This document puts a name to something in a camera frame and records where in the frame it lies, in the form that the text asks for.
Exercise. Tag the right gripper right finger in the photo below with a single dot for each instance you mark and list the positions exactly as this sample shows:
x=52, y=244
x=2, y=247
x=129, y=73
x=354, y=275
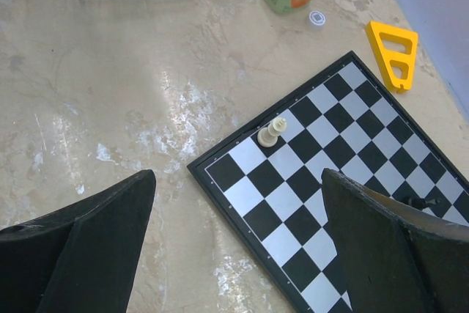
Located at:
x=395, y=258

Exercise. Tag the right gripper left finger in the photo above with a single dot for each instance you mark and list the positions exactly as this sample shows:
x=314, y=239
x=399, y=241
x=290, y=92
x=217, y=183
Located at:
x=82, y=257

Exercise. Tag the white tea bottle cap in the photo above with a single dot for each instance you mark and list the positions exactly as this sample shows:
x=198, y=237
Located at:
x=316, y=20

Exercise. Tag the black chess piece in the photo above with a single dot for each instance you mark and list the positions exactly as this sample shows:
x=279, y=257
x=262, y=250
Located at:
x=419, y=203

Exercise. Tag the chessboard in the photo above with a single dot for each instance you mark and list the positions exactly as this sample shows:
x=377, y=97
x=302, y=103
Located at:
x=342, y=119

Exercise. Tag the white chess piece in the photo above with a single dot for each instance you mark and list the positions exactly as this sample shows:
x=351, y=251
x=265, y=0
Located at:
x=268, y=136

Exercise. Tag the yellow triangle toy far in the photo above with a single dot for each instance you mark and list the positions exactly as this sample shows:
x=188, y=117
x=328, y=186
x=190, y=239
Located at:
x=395, y=51

